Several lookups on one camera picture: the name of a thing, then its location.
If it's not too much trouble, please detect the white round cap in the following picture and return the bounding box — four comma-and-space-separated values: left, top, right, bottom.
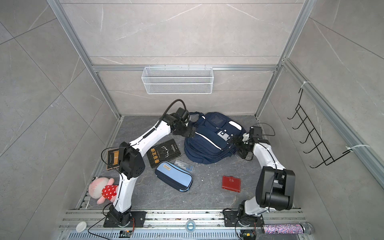
76, 221, 88, 233

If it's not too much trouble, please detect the pink plush doll red dress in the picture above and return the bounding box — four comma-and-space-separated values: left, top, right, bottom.
88, 177, 118, 205

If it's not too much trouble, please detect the glittery purple tube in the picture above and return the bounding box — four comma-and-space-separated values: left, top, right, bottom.
262, 222, 315, 235

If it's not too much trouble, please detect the clear plastic eraser box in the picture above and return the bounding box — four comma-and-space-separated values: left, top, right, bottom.
174, 160, 195, 172

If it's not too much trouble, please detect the white wire mesh basket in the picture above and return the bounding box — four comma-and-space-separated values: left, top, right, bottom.
142, 67, 214, 95

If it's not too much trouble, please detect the brown and black book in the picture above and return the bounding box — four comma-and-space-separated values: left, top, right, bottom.
107, 148, 119, 171

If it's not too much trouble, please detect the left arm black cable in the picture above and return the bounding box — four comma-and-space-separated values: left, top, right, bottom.
154, 98, 187, 130

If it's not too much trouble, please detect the navy blue student backpack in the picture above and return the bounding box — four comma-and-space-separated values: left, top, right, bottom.
184, 112, 246, 165

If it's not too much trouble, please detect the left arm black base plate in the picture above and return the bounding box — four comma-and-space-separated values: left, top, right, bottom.
103, 211, 147, 228

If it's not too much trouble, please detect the red wallet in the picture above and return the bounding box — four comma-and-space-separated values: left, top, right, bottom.
222, 176, 241, 193

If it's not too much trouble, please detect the black wire hook rack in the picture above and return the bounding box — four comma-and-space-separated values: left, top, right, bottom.
287, 89, 353, 169

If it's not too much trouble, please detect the aluminium rail frame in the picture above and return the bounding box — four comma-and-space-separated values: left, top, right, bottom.
56, 209, 313, 240

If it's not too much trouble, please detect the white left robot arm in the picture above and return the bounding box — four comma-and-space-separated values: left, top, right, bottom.
110, 108, 194, 215

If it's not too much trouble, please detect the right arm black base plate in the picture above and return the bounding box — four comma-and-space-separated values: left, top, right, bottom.
222, 209, 264, 227

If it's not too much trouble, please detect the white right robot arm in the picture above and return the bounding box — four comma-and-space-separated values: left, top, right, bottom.
234, 126, 296, 217

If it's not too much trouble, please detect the clear tape roll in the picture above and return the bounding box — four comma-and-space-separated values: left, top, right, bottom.
185, 220, 196, 233

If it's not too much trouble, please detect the black book gold lettering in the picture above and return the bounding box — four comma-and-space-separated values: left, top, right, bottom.
147, 139, 182, 169

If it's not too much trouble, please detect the light blue pencil case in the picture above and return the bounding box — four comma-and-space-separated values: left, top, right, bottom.
155, 162, 193, 192

